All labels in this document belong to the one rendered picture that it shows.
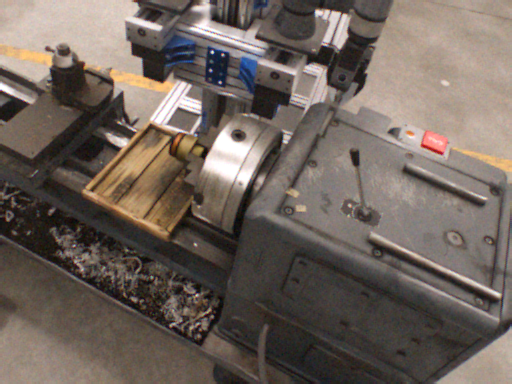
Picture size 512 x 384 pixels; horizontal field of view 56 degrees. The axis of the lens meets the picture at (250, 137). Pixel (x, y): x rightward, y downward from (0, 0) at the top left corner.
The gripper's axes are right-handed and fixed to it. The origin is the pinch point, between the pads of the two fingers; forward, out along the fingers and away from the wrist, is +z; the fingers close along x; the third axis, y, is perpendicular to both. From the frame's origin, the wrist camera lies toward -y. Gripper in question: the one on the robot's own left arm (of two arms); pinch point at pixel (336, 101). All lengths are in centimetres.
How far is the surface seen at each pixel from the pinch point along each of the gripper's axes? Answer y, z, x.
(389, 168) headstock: -4.4, 9.5, -18.1
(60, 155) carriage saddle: -22, 45, 74
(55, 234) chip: -31, 81, 75
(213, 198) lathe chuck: -26.8, 21.6, 18.0
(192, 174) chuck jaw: -21.8, 23.2, 26.8
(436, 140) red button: 10.8, 8.3, -26.7
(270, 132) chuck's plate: -7.2, 12.0, 12.7
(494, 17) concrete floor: 350, 134, -73
